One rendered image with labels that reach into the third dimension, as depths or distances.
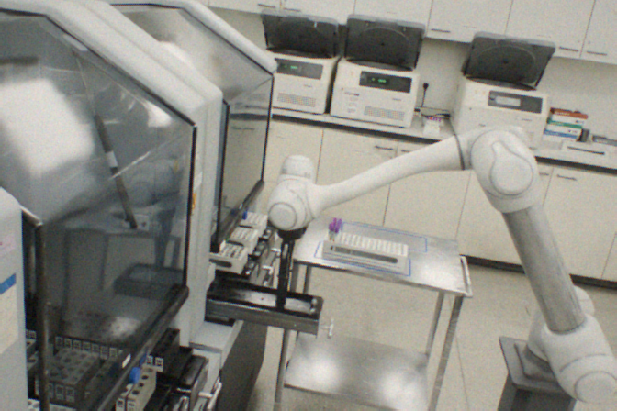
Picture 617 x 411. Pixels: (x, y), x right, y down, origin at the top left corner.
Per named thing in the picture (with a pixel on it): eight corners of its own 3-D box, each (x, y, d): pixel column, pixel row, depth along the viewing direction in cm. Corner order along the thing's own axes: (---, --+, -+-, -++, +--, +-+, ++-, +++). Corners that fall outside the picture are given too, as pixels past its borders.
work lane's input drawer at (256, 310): (97, 297, 177) (97, 272, 174) (117, 277, 190) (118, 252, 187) (330, 345, 169) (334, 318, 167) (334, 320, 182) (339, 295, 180)
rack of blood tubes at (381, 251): (320, 255, 206) (323, 239, 204) (325, 244, 215) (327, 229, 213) (403, 272, 202) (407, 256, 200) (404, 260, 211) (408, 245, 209)
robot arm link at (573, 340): (608, 356, 165) (640, 407, 144) (552, 373, 169) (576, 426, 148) (516, 116, 148) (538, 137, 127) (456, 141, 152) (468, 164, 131)
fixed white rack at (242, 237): (169, 242, 204) (170, 226, 202) (179, 231, 214) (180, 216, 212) (251, 257, 201) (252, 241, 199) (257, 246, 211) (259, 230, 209)
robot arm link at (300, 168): (277, 197, 176) (270, 213, 163) (284, 149, 171) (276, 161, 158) (312, 203, 175) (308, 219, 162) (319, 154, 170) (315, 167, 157)
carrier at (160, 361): (172, 348, 145) (173, 327, 143) (179, 349, 144) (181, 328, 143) (153, 375, 134) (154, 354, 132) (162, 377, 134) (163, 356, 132)
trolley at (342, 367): (260, 440, 228) (284, 256, 202) (285, 371, 271) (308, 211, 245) (429, 482, 219) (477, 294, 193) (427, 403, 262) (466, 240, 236)
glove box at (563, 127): (546, 129, 410) (549, 119, 408) (542, 126, 422) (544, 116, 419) (579, 135, 407) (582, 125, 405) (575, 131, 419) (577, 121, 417)
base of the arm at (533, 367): (566, 347, 191) (570, 333, 189) (586, 389, 170) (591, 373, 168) (510, 337, 193) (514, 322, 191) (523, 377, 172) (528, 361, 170)
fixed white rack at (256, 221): (184, 226, 219) (185, 211, 217) (193, 216, 228) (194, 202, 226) (260, 239, 216) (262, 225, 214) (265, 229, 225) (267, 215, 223)
